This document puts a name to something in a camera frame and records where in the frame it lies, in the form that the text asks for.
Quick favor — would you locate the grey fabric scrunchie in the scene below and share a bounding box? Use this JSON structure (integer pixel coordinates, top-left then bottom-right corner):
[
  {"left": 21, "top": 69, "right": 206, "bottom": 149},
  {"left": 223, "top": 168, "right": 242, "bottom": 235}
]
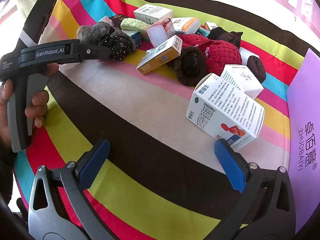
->
[{"left": 76, "top": 21, "right": 115, "bottom": 46}]

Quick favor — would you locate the purple storage box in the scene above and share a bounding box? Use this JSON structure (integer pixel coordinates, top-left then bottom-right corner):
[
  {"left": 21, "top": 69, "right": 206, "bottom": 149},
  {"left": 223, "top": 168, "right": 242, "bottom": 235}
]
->
[{"left": 286, "top": 48, "right": 320, "bottom": 228}]

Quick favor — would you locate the white and gold box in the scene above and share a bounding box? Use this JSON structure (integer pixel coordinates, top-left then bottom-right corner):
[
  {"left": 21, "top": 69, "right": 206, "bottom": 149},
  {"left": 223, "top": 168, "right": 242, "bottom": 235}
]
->
[{"left": 136, "top": 35, "right": 183, "bottom": 77}]

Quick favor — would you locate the large white medicine box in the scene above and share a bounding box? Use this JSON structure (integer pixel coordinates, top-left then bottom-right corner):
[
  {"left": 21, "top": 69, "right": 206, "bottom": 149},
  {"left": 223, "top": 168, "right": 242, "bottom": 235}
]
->
[{"left": 186, "top": 73, "right": 265, "bottom": 152}]

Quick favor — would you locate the green sponge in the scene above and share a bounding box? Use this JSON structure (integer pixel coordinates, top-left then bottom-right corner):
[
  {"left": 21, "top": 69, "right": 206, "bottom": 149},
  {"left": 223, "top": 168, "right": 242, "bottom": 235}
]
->
[{"left": 120, "top": 17, "right": 150, "bottom": 33}]

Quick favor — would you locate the black box gold print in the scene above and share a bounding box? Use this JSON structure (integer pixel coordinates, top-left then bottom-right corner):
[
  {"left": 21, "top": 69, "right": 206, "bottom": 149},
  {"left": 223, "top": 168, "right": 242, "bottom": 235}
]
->
[{"left": 109, "top": 14, "right": 130, "bottom": 29}]

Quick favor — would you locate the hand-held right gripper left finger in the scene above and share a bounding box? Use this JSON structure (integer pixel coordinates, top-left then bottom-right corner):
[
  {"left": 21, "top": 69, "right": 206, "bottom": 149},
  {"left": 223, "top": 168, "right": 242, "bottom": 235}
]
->
[{"left": 27, "top": 138, "right": 118, "bottom": 240}]

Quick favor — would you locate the white foam block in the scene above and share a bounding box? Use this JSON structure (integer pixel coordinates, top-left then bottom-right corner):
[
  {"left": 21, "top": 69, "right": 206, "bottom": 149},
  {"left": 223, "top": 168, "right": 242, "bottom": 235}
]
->
[{"left": 239, "top": 46, "right": 260, "bottom": 60}]

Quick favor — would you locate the white box with barcode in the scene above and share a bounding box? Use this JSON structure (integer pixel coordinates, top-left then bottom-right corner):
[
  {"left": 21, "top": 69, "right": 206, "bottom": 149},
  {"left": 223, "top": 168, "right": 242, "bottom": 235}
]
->
[{"left": 133, "top": 4, "right": 174, "bottom": 27}]

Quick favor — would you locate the white and orange box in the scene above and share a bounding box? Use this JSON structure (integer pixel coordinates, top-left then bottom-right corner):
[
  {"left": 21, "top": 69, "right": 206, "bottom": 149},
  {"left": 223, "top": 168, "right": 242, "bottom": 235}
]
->
[{"left": 171, "top": 17, "right": 201, "bottom": 35}]

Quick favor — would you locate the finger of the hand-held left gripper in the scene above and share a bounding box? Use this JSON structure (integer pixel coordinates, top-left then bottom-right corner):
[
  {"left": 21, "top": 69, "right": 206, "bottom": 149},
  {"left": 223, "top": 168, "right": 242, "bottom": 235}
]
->
[{"left": 70, "top": 42, "right": 111, "bottom": 61}]

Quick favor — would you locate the red plush toy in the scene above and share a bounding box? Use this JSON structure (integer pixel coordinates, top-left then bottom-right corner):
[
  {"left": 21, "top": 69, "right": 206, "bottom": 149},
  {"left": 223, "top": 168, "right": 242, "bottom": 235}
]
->
[{"left": 179, "top": 34, "right": 243, "bottom": 73}]

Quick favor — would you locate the small white box red print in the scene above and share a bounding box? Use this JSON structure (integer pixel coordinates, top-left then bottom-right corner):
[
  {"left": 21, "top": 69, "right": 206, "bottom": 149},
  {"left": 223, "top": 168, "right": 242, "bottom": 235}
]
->
[{"left": 220, "top": 64, "right": 264, "bottom": 100}]

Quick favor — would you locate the pink and white sponge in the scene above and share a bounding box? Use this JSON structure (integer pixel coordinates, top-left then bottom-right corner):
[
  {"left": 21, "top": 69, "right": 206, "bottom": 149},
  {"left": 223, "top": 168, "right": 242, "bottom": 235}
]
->
[{"left": 146, "top": 19, "right": 175, "bottom": 47}]

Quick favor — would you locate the light blue box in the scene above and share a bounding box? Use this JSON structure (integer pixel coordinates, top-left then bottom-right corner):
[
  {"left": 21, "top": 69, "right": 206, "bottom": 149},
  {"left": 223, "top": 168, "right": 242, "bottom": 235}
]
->
[{"left": 121, "top": 30, "right": 142, "bottom": 48}]

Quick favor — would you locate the person's left hand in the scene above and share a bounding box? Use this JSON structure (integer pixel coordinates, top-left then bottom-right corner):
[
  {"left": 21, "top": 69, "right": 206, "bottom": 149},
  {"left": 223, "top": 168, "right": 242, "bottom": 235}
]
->
[{"left": 0, "top": 64, "right": 59, "bottom": 143}]

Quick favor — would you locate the dark brown knitted sock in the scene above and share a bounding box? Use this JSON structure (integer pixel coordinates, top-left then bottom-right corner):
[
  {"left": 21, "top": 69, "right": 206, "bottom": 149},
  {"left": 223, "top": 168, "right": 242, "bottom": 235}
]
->
[
  {"left": 207, "top": 27, "right": 244, "bottom": 49},
  {"left": 246, "top": 55, "right": 267, "bottom": 83},
  {"left": 166, "top": 46, "right": 209, "bottom": 86}
]

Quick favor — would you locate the small plain white box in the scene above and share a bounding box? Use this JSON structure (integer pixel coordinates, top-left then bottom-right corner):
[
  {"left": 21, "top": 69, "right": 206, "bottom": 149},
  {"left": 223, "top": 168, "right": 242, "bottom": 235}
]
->
[{"left": 97, "top": 15, "right": 113, "bottom": 25}]

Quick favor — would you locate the black studded fabric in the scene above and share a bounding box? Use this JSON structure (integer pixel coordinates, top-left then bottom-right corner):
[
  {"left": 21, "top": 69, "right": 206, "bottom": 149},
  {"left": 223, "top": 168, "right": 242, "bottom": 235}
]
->
[{"left": 100, "top": 29, "right": 137, "bottom": 61}]

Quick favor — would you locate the striped tablecloth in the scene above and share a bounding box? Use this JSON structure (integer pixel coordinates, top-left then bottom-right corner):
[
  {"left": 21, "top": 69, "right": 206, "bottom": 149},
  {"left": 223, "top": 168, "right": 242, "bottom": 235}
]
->
[{"left": 12, "top": 0, "right": 320, "bottom": 240}]

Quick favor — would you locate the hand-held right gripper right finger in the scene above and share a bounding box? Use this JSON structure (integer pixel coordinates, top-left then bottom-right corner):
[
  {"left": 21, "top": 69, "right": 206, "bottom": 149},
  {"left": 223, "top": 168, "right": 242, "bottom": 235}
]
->
[{"left": 214, "top": 138, "right": 297, "bottom": 240}]

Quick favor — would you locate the pink tinted window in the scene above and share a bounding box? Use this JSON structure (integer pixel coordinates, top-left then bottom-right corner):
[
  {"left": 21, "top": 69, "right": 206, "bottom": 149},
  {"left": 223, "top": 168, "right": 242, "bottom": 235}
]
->
[{"left": 269, "top": 0, "right": 320, "bottom": 45}]

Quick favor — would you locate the small white yellow box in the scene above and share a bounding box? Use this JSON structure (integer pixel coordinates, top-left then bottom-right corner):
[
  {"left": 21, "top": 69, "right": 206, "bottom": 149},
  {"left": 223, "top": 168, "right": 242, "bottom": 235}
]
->
[{"left": 204, "top": 21, "right": 218, "bottom": 32}]

